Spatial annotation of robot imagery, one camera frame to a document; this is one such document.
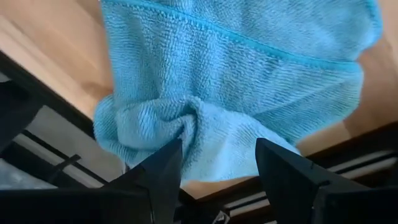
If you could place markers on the black aluminium extrusion frame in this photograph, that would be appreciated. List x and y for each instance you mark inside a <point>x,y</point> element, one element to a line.
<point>77,127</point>

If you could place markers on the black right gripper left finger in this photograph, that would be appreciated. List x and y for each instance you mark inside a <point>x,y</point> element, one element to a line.
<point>164,174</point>

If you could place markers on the light blue microfiber towel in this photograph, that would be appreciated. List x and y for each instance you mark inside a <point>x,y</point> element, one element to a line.
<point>233,77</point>

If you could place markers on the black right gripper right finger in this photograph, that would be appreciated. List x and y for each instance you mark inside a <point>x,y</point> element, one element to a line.
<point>289,180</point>

